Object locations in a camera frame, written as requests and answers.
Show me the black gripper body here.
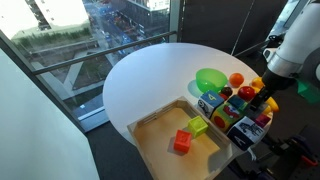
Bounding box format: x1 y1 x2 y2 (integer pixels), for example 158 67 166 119
261 68 297 92

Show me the grey block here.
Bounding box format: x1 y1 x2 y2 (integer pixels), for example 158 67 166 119
244 102 268 121

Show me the magenta block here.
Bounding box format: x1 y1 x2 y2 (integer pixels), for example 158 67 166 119
255 113 272 129

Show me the teal block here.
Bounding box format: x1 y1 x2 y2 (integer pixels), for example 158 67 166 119
228 94 248 111

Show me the yellow-green block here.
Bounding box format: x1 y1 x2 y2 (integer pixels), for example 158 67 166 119
187 115 209 138

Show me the red block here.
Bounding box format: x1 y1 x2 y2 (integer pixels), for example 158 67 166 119
173 129 193 154

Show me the wooden tray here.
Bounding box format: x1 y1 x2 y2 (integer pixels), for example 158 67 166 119
127 96 243 180

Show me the yellow toy banana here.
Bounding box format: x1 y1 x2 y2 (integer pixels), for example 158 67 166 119
253 86 280 113

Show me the red toy apple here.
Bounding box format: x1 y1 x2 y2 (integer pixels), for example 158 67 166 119
237 85 257 102

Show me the yellow-orange toy orange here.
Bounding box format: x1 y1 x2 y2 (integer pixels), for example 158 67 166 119
251 76 266 90

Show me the red-orange toy fruit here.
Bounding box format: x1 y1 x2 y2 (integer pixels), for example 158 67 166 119
228 72 245 89

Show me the black white zebra cube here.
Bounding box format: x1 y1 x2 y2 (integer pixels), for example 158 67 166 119
227 115 267 151

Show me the dark toy plum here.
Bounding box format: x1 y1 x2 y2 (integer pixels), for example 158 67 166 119
220 86 234 98

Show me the multicolour soft car cube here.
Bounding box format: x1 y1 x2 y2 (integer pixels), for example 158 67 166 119
210 102 245 134

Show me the blue soft number cube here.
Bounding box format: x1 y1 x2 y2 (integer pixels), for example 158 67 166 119
197 89 225 119

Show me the green plastic bowl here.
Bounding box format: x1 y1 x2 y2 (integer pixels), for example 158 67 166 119
195 67 229 94

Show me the black clamp with orange tips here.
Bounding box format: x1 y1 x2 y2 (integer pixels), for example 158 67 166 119
270 134 319 168

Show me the dark window railing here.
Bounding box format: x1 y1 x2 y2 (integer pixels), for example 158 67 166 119
31 30 178 76

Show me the green wrist mount piece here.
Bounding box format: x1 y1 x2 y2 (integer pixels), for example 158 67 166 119
296 79 320 105

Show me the dark window frame post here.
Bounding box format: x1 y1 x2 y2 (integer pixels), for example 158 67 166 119
169 0 186 43

